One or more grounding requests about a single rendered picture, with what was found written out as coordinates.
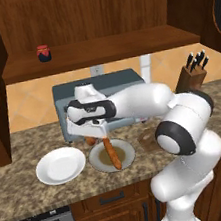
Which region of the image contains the black drawer handle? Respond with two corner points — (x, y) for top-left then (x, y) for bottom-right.
(97, 189), (127, 206)

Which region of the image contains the red-lidded dark jam jar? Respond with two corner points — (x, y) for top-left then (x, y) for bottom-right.
(36, 43), (54, 64)

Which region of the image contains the white plate with brown centre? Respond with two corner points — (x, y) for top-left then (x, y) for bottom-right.
(85, 135), (139, 177)

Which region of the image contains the black cupboard door handle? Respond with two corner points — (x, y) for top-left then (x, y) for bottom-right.
(139, 201), (151, 221)
(153, 198), (165, 221)

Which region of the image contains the empty white plate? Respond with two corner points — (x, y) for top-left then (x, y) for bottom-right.
(32, 143), (90, 189)

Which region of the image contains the white wall outlet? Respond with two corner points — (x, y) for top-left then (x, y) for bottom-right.
(88, 63), (106, 78)

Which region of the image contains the black-handled knife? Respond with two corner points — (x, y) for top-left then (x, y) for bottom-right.
(182, 51), (197, 70)
(193, 49), (208, 67)
(187, 57), (200, 74)
(199, 54), (212, 71)

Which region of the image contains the brown croissant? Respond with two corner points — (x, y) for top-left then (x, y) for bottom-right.
(84, 135), (99, 148)

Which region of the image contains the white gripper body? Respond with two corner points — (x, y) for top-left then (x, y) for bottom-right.
(64, 113), (110, 144)

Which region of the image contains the grey-blue toaster oven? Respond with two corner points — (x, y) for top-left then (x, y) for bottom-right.
(50, 66), (154, 146)

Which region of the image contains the open wooden wall cabinet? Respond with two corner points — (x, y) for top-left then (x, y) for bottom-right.
(0, 0), (221, 87)

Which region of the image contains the wooden drawer front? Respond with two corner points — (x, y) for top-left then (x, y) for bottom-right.
(79, 180), (156, 216)

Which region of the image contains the wooden knife block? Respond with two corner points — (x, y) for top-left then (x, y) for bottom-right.
(172, 62), (210, 95)

